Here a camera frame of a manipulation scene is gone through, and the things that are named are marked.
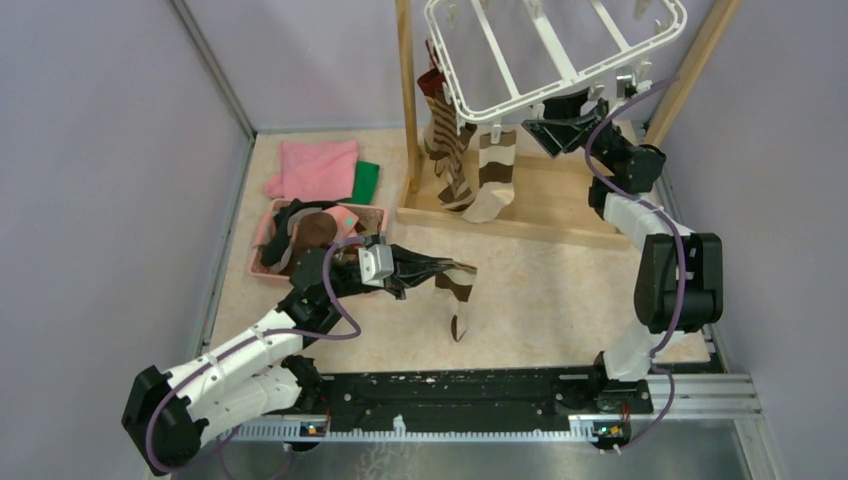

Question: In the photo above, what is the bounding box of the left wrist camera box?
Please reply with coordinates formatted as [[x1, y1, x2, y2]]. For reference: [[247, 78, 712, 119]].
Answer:
[[358, 244, 394, 288]]

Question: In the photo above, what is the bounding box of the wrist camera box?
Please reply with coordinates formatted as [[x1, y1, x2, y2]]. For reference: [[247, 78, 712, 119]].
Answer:
[[615, 60, 653, 101], [358, 244, 394, 288]]

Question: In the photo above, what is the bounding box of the cream brown block sock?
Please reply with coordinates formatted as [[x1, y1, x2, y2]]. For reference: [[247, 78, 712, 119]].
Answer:
[[463, 130, 517, 224]]

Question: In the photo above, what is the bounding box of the wooden rack post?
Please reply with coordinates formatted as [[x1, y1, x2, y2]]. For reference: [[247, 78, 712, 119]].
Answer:
[[394, 0, 421, 206], [644, 0, 742, 147]]

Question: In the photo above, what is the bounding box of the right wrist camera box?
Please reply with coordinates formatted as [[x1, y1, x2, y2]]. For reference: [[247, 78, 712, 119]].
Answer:
[[615, 60, 653, 101]]

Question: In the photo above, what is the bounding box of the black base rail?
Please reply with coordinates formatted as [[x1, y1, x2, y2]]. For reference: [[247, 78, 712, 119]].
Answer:
[[258, 364, 654, 419]]

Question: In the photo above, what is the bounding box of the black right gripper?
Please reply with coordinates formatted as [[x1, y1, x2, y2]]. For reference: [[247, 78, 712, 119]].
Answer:
[[521, 84, 629, 172]]

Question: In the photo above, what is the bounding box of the pink perforated basket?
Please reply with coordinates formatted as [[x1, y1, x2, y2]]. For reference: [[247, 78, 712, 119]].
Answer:
[[248, 198, 389, 283]]

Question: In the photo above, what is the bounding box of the green cloth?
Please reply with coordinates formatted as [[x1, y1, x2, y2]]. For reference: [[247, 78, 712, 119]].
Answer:
[[342, 161, 380, 205]]

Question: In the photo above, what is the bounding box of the white clip drying hanger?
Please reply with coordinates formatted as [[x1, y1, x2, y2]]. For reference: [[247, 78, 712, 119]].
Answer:
[[424, 1, 689, 124]]

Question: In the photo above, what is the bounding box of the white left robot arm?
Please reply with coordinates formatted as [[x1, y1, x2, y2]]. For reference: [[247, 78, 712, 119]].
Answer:
[[121, 236, 456, 476]]

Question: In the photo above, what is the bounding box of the white cable duct strip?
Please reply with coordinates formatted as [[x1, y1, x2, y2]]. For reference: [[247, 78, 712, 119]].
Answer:
[[233, 416, 625, 445]]

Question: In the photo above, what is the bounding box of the wooden rack base tray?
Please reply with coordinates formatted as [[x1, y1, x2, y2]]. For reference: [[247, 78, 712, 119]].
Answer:
[[396, 154, 631, 250]]

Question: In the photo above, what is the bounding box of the left wooden rack post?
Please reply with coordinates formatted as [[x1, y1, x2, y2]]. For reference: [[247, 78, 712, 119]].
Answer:
[[394, 0, 421, 206]]

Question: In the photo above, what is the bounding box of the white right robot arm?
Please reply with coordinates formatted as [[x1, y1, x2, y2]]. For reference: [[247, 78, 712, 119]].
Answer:
[[522, 90, 723, 412]]

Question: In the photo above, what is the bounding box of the brown beige striped sock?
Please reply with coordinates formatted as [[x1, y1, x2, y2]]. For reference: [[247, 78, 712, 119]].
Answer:
[[423, 88, 462, 177]]

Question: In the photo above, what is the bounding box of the pink towel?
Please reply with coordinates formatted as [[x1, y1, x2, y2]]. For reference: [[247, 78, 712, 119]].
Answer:
[[263, 140, 359, 201]]

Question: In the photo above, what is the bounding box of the right wooden rack post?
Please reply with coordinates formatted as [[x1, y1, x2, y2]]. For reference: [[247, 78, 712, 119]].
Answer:
[[644, 0, 742, 147]]

